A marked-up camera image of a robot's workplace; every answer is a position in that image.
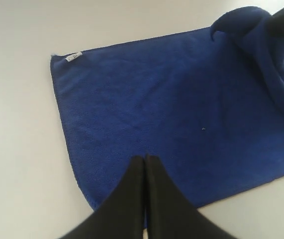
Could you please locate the blue microfibre towel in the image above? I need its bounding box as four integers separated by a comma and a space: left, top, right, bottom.
50, 6, 284, 209

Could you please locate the white towel care label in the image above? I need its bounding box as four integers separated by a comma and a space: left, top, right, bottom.
65, 52, 83, 62

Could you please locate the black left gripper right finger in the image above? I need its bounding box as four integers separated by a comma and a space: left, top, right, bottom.
145, 155, 234, 239

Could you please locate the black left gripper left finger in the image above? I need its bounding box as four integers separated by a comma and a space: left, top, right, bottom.
62, 156, 145, 239

